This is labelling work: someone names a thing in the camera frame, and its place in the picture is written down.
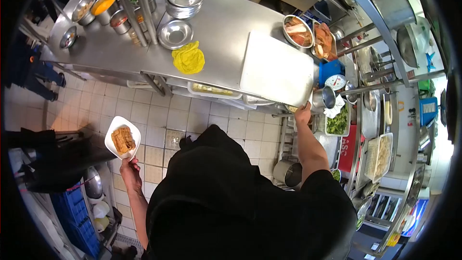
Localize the single steel bowl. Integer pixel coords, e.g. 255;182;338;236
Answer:
158;19;194;50

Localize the steel tray with meat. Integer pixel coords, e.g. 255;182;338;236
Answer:
311;20;338;62

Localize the person's right hand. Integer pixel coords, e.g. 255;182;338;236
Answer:
294;101;312;125

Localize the steel container with orange sauce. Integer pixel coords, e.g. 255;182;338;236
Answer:
90;0;118;26

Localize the small steel container red sauce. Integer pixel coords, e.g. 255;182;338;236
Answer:
109;9;131;35

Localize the person's body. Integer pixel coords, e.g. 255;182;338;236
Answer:
144;124;359;260

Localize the upturned steel bowl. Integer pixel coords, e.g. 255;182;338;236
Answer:
83;166;104;200

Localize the stainless steel work table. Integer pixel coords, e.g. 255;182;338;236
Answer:
40;0;322;111

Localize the red plastic crate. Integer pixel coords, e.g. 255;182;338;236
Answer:
337;124;362;174

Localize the small shallow steel bowl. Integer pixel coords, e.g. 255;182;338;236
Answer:
59;26;78;50

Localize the steel bowl with meat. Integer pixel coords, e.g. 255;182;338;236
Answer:
282;14;314;49

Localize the steel bowl with pale food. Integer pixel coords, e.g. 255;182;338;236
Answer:
71;0;98;26

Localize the white basket with food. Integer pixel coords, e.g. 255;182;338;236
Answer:
364;132;394;184

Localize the white cutting board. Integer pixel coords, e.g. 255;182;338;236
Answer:
239;30;315;108

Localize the steel shelf rack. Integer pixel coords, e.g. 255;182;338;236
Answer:
321;0;448;257

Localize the blue plastic crate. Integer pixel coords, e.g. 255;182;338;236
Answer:
50;183;102;259

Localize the white plastic food container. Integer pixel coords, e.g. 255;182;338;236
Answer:
187;82;243;100

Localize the low steel pot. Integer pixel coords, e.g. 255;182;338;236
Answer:
272;159;303;191

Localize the yellow cloth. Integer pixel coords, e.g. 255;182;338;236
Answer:
171;40;206;75

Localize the blue kitchen scale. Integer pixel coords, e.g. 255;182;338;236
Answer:
318;59;348;91

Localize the steel cup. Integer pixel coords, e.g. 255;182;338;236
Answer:
312;85;337;110

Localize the fried brown food piece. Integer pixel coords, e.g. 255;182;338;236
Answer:
111;126;136;155

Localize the person's left hand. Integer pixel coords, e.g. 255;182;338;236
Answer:
119;157;141;193

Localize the white plate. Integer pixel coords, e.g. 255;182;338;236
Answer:
104;116;141;162

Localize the tray of green vegetables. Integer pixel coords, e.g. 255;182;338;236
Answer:
324;103;351;137

